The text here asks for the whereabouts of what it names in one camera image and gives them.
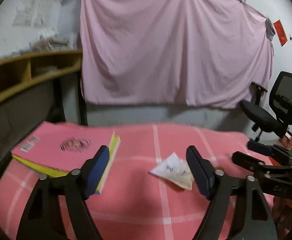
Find white paper wrapper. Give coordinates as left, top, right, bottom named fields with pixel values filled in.
left=149, top=152, right=194, bottom=191

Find black office chair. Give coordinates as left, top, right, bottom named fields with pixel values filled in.
left=239, top=71, right=292, bottom=138

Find pink top book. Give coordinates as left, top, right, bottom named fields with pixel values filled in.
left=11, top=121, right=115, bottom=172

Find yellow blue bottom book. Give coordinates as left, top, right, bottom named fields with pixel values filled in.
left=11, top=132, right=121, bottom=194

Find pink checked tablecloth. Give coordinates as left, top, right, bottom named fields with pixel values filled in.
left=0, top=123, right=258, bottom=239

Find large pink hanging sheet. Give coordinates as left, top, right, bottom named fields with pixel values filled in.
left=80, top=0, right=273, bottom=109

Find stack of papers on shelf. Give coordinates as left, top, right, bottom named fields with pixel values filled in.
left=30, top=31, right=70, bottom=51

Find red wall paper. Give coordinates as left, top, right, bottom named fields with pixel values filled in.
left=273, top=20, right=288, bottom=46

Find wooden wall shelf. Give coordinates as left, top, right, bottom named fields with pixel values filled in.
left=0, top=49, right=82, bottom=104

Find wall calendar sheets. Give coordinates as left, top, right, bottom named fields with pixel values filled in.
left=12, top=0, right=53, bottom=28

